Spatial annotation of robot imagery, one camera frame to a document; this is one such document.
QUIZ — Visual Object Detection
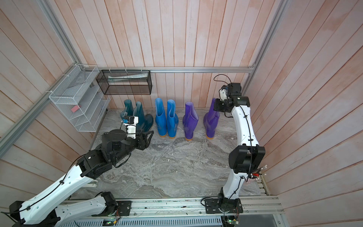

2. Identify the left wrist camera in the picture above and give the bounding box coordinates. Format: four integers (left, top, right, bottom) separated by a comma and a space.
123, 116, 139, 139

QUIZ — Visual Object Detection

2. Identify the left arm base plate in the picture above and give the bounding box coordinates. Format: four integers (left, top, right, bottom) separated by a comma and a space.
92, 201, 132, 217

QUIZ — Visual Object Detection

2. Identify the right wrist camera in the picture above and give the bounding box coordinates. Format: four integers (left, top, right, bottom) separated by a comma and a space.
219, 85, 228, 100

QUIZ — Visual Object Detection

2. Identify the teal rain boot with paper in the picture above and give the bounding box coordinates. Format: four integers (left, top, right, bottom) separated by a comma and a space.
120, 99, 134, 120

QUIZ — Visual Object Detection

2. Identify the horizontal aluminium bar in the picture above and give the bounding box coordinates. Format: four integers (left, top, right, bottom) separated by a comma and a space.
80, 66, 254, 74

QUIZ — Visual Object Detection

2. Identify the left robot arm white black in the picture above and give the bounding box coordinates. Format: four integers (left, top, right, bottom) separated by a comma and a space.
5, 129, 154, 227

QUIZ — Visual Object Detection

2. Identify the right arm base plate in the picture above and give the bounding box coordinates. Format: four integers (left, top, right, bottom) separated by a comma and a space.
203, 198, 244, 215

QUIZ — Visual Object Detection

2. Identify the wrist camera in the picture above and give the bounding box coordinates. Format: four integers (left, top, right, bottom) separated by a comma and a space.
219, 85, 228, 100
123, 116, 139, 139

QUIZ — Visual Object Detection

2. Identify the blue rain boot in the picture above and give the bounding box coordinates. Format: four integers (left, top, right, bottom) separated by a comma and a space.
155, 98, 167, 137
167, 99, 179, 139

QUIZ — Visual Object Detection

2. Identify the black wire mesh basket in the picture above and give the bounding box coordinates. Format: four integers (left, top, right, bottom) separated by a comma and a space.
96, 69, 153, 95

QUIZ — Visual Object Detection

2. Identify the purple rain boot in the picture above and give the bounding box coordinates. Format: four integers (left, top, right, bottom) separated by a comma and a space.
182, 102, 199, 141
203, 98, 220, 140

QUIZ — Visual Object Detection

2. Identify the pencils bundle in cup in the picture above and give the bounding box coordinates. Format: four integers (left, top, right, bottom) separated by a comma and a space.
249, 165, 267, 180

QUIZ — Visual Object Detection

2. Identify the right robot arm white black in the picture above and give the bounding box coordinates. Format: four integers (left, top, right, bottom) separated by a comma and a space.
214, 83, 266, 213

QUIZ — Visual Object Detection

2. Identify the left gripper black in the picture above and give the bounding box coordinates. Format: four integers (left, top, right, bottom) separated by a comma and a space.
112, 128, 155, 163

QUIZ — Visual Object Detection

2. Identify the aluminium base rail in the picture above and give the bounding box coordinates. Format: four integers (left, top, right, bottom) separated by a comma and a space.
58, 196, 289, 227

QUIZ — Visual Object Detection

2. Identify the pink eraser block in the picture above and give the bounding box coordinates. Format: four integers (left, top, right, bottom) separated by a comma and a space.
71, 105, 80, 113

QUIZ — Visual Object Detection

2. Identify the white wire mesh shelf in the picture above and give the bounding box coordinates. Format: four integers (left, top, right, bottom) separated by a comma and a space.
49, 64, 110, 132

